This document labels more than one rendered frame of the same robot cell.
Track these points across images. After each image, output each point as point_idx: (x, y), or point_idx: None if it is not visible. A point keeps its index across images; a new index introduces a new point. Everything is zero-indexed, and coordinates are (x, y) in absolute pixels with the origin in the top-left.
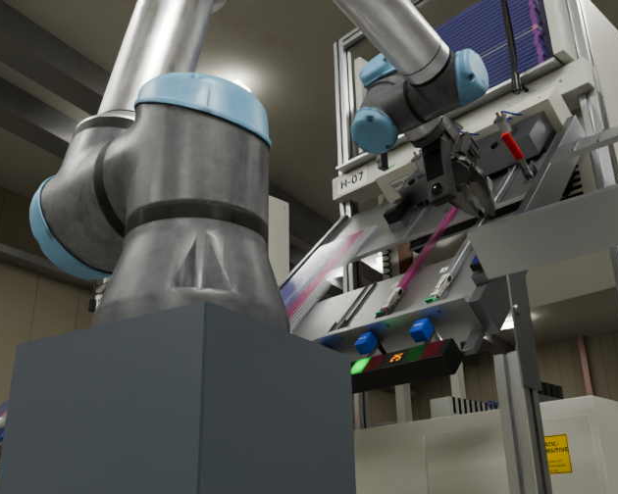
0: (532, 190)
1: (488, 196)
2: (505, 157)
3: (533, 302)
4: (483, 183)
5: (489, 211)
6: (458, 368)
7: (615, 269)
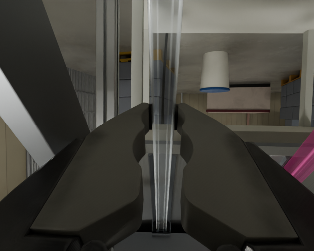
0: (26, 136)
1: (86, 137)
2: (166, 250)
3: (234, 125)
4: (29, 193)
5: (136, 105)
6: (304, 92)
7: (112, 80)
